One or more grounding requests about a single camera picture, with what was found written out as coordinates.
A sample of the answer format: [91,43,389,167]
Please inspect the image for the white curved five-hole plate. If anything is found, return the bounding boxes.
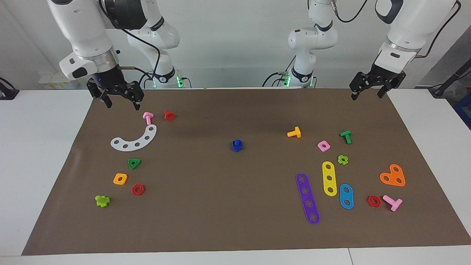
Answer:
[110,124,157,152]

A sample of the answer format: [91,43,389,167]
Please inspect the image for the white box yellow labels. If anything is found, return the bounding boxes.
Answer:
[39,73,79,90]

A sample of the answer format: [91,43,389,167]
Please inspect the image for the black stand pole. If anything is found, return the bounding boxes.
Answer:
[429,59,471,98]

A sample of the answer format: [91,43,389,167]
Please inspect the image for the yellow three-hole plate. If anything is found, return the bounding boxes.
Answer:
[322,161,337,197]

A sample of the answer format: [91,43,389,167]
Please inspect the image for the orange angled three-hole plate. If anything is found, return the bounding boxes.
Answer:
[379,164,406,187]

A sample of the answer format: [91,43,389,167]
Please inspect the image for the blue crate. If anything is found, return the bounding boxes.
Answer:
[453,94,471,129]

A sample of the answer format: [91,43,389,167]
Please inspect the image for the blue two-hole plate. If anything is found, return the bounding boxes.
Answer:
[339,184,354,210]

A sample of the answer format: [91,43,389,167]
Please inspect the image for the large pink toy bolt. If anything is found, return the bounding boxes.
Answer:
[382,195,403,212]

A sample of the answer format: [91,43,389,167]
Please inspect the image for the purple four-hole plate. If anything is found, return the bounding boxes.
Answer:
[296,173,321,225]

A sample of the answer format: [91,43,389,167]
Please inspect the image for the brown table mat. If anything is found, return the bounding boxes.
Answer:
[21,88,471,256]

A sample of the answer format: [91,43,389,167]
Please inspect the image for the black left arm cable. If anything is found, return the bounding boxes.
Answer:
[330,0,461,59]

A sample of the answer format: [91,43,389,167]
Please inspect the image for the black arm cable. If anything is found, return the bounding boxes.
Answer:
[330,0,461,59]
[99,0,162,89]

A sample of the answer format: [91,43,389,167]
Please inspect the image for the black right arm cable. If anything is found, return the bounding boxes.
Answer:
[99,0,162,89]

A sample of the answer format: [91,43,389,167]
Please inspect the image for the black base cable bundle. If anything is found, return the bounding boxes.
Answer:
[262,55,297,88]

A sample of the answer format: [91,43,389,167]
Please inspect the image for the black clamp mount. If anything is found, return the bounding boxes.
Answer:
[0,77,20,100]

